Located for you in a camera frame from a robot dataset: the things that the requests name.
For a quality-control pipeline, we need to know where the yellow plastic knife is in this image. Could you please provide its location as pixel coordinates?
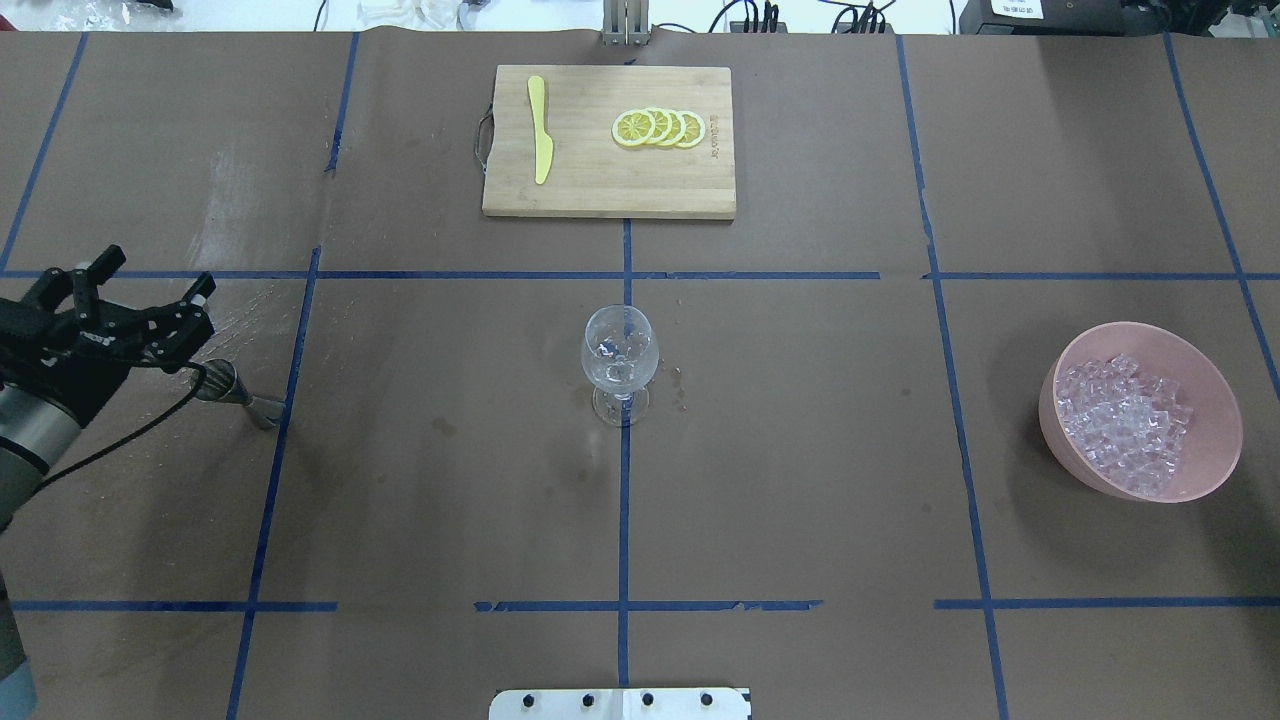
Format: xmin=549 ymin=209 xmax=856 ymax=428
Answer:
xmin=527 ymin=76 xmax=556 ymax=186

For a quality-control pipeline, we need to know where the pink bowl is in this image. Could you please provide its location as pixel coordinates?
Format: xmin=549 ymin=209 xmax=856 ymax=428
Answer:
xmin=1037 ymin=322 xmax=1244 ymax=503

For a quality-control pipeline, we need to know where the clear wine glass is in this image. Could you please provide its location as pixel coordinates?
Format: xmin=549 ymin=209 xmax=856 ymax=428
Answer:
xmin=580 ymin=304 xmax=660 ymax=428

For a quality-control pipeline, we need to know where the aluminium frame post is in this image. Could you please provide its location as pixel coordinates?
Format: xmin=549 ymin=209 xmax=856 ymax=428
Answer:
xmin=602 ymin=0 xmax=652 ymax=47

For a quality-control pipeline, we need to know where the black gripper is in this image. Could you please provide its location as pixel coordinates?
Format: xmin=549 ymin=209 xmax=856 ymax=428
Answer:
xmin=1 ymin=243 xmax=216 ymax=427

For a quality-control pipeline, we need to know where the pile of clear ice cubes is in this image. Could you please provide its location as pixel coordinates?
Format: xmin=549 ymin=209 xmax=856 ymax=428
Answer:
xmin=1053 ymin=354 xmax=1196 ymax=497

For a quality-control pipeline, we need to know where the black camera cable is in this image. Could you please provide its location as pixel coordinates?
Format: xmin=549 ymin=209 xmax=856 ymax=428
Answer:
xmin=40 ymin=363 xmax=209 ymax=477

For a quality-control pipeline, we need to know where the steel double jigger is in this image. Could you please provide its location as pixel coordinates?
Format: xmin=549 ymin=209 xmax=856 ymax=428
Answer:
xmin=189 ymin=357 xmax=284 ymax=430

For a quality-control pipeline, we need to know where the bamboo cutting board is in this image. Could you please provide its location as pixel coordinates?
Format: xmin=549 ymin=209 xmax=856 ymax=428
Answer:
xmin=483 ymin=64 xmax=739 ymax=222

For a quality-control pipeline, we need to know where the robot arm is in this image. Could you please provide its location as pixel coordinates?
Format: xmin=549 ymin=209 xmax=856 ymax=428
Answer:
xmin=1 ymin=245 xmax=216 ymax=525

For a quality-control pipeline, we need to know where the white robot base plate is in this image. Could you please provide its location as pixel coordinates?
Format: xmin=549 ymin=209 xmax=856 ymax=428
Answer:
xmin=488 ymin=687 xmax=753 ymax=719

